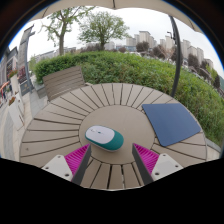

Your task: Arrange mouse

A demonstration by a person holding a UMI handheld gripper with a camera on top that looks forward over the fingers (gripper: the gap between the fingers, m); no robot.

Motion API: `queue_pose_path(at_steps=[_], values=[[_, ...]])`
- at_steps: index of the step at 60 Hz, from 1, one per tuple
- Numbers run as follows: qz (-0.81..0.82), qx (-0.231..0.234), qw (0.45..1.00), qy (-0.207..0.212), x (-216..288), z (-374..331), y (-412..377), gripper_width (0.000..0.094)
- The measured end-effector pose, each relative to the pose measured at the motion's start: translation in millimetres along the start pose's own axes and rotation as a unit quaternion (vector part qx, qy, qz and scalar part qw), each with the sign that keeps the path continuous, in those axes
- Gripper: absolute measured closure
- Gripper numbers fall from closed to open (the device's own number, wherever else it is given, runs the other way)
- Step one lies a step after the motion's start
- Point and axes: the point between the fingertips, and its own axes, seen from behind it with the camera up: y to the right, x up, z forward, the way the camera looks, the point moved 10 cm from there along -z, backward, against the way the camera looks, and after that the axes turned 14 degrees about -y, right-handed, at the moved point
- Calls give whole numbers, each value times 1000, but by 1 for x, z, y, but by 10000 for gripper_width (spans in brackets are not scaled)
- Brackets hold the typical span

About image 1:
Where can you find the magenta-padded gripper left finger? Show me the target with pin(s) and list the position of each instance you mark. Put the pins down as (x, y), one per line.
(77, 159)

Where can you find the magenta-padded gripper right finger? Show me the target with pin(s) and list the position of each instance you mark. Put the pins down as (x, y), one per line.
(146, 159)

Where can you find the white and teal computer mouse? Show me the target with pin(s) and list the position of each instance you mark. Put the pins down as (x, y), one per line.
(103, 137)

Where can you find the blue mouse pad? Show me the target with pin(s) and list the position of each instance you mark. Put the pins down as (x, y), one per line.
(171, 122)

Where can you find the white planter box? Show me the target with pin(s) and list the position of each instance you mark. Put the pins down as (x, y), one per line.
(14, 83)
(15, 113)

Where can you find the beige slatted outdoor chair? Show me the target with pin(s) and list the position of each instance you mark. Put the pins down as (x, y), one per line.
(63, 81)

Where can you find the green hedge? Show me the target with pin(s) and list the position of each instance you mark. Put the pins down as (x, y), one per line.
(126, 68)

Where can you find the beige parasol with dark pole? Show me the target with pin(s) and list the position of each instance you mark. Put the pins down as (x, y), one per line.
(177, 60)

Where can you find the tall grey sign pillar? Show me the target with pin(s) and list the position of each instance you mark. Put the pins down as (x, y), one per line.
(22, 60)

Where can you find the tree with bare trunk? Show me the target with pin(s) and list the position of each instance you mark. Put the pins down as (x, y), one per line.
(61, 40)

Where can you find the distant high-rise buildings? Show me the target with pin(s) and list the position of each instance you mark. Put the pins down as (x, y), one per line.
(145, 36)

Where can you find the round leafy tree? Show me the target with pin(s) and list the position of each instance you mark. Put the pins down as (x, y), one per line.
(101, 26)

